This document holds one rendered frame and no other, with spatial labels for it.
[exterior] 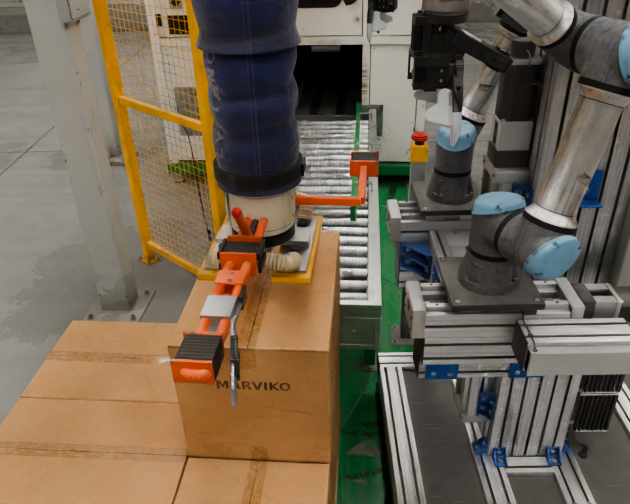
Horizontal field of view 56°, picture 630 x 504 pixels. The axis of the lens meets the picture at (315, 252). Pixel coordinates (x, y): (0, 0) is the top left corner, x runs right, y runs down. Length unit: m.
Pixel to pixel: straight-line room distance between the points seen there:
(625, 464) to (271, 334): 1.37
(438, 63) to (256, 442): 1.11
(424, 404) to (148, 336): 1.06
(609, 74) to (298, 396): 1.00
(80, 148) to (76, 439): 1.45
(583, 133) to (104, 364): 1.61
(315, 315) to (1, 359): 2.04
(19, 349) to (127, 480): 1.64
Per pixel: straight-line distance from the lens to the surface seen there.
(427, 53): 1.04
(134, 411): 1.97
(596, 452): 2.38
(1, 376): 3.19
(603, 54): 1.32
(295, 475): 1.72
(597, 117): 1.33
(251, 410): 1.62
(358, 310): 2.19
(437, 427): 2.31
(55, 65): 2.85
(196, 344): 1.10
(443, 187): 1.92
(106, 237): 3.12
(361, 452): 2.48
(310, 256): 1.57
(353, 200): 1.59
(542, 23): 1.33
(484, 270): 1.50
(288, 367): 1.50
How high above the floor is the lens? 1.89
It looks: 31 degrees down
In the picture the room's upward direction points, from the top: 2 degrees counter-clockwise
